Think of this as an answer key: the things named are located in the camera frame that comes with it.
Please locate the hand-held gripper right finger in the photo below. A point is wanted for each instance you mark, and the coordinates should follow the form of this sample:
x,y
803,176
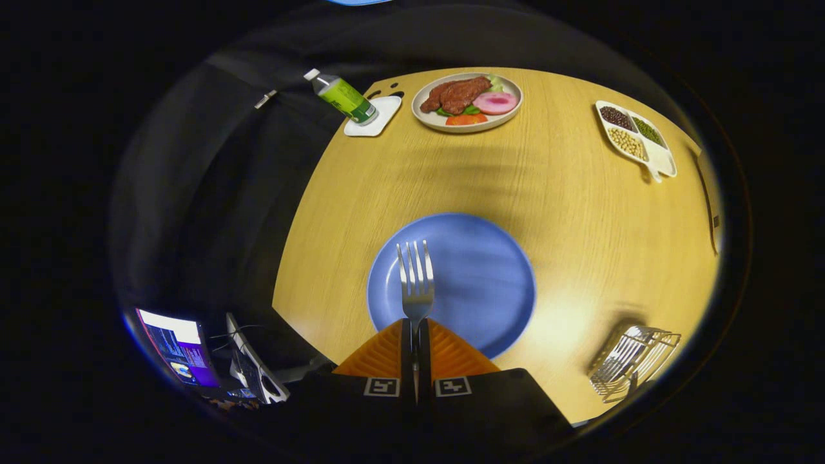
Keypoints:
x,y
425,361

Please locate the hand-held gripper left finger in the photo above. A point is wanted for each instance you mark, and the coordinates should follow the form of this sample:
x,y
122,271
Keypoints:
x,y
406,361

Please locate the metal fork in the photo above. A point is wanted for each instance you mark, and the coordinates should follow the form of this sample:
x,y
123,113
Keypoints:
x,y
417,296

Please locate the blue round plate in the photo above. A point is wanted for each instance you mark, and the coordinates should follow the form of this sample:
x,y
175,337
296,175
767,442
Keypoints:
x,y
477,283

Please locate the white framed monitor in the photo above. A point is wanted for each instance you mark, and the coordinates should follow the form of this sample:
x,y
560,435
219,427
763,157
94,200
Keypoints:
x,y
258,377

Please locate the lit computer monitor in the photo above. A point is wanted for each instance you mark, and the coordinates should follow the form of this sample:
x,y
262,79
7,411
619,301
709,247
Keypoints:
x,y
177,348

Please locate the white square coaster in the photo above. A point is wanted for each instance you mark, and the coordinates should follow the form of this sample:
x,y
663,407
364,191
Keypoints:
x,y
385,120

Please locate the orange tomato slice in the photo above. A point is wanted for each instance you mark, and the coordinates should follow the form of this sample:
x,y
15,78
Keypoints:
x,y
465,119

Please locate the beige food plate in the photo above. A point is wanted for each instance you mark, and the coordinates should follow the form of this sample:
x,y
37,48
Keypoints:
x,y
509,120

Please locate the pink ham slice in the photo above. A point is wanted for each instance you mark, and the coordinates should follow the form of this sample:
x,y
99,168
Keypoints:
x,y
495,102

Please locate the brown steak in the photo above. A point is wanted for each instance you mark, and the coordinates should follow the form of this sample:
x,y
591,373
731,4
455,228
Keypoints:
x,y
457,95

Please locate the green label plastic bottle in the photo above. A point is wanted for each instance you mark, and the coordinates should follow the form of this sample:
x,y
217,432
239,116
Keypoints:
x,y
345,98

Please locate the green lettuce leaf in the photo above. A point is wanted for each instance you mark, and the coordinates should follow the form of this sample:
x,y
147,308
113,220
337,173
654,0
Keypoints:
x,y
495,82

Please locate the pile of yellow soybeans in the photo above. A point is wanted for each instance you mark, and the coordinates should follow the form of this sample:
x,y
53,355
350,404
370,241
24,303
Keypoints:
x,y
626,143

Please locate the silver metal clip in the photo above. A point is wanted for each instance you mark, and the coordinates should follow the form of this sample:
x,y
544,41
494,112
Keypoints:
x,y
265,98

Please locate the pile of dark red beans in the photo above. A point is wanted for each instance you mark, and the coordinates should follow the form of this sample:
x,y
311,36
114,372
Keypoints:
x,y
617,117

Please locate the white divided dish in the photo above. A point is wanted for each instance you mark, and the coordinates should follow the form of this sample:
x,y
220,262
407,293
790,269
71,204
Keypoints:
x,y
664,161

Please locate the pile of green beans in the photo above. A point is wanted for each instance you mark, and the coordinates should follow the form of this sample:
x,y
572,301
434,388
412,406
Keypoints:
x,y
646,131

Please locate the white rectangular box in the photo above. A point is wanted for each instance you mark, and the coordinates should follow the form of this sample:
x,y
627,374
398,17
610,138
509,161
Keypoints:
x,y
714,212

